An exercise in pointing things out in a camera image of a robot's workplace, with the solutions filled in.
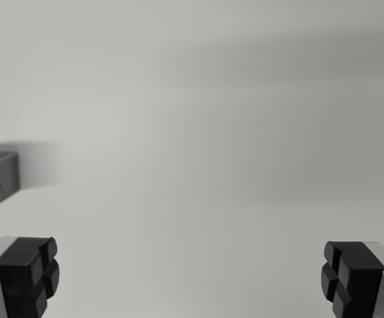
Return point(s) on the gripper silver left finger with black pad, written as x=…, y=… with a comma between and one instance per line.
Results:
x=16, y=275

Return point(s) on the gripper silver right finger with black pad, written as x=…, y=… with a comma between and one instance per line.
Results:
x=360, y=278

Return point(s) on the grey soft embossed cube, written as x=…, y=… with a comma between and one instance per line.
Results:
x=7, y=175

